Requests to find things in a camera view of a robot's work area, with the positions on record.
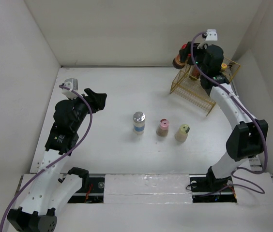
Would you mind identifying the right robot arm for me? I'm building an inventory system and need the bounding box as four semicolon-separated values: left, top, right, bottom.
173;42;269;192

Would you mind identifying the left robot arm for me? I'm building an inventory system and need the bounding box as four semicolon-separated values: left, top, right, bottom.
5;86;107;232

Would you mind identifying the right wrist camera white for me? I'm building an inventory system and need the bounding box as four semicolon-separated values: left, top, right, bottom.
197;29;218;49

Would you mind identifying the tall black-cap glass bottle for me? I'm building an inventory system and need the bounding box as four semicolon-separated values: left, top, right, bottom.
189;66;200;81

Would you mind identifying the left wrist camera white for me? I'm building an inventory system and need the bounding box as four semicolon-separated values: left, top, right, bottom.
60;78;78;100

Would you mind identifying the silver-cap blue-label shaker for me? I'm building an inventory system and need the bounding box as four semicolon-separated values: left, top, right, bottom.
133;111;146;135

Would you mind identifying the purple cable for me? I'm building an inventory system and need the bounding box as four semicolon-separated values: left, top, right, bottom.
0;85;93;232
191;32;270;195

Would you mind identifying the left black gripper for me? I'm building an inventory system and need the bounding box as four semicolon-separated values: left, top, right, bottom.
68;88;106;131

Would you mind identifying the yellow wire basket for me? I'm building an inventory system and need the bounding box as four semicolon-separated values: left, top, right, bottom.
170;58;241;115

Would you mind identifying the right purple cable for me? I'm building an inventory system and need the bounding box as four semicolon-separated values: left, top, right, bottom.
191;32;270;195

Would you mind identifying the pink-cap spice jar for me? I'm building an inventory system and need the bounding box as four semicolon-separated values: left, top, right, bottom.
156;118;169;137

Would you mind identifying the yellow-cap beige jar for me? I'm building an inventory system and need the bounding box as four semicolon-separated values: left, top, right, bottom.
175;124;190;143

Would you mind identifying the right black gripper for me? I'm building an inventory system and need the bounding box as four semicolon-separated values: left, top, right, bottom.
179;41;210;75

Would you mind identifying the yellow-cap sauce bottle front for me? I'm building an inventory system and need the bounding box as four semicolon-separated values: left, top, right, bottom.
220;63;228;72

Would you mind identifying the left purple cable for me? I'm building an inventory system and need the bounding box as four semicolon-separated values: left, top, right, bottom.
0;85;93;232

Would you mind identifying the red-cap dark sauce jar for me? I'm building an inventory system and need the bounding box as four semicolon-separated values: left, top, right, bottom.
172;53;190;70

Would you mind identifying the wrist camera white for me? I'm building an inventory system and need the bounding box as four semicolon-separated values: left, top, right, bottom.
197;29;218;49
60;78;78;100

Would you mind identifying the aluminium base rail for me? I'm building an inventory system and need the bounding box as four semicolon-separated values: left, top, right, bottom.
69;174;237;204

